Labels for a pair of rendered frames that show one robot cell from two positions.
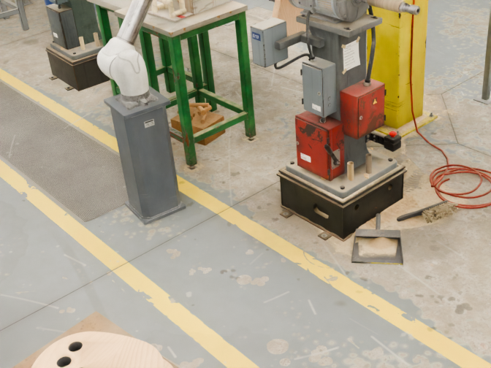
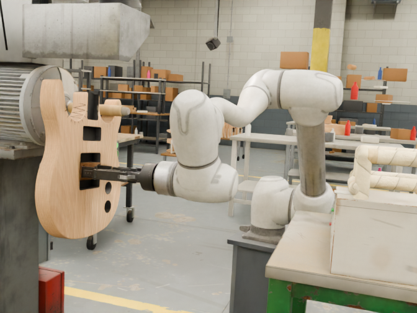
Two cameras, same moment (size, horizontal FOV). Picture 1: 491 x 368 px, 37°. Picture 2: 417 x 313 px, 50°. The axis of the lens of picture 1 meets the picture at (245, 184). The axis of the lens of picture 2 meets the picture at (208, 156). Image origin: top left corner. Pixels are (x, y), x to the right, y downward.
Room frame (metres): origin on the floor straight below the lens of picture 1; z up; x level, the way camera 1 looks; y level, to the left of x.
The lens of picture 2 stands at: (5.08, -0.80, 1.30)
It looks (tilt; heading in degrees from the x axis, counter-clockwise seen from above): 7 degrees down; 145
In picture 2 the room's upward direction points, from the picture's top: 3 degrees clockwise
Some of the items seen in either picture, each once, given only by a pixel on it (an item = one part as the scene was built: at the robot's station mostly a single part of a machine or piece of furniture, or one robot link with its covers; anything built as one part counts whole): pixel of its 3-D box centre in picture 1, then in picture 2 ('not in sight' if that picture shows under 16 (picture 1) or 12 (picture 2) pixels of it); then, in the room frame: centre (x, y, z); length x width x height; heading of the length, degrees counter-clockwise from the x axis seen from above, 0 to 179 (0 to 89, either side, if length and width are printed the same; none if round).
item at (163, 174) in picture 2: not in sight; (168, 178); (4.08, -0.23, 1.09); 0.09 x 0.06 x 0.09; 127
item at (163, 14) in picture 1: (170, 13); not in sight; (4.32, 0.35, 0.94); 0.27 x 0.15 x 0.01; 41
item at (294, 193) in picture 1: (341, 187); not in sight; (3.47, -0.54, 0.12); 0.61 x 0.51 x 0.25; 127
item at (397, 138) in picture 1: (378, 136); not in sight; (3.41, -0.73, 0.46); 0.25 x 0.07 x 0.08; 37
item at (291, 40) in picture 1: (291, 40); not in sight; (3.47, -0.30, 1.02); 0.19 x 0.04 x 0.04; 127
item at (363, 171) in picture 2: not in sight; (362, 176); (4.49, 0.03, 1.15); 0.03 x 0.03 x 0.09
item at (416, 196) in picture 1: (354, 171); not in sight; (3.78, -0.67, 0.02); 1.46 x 1.45 x 0.04; 37
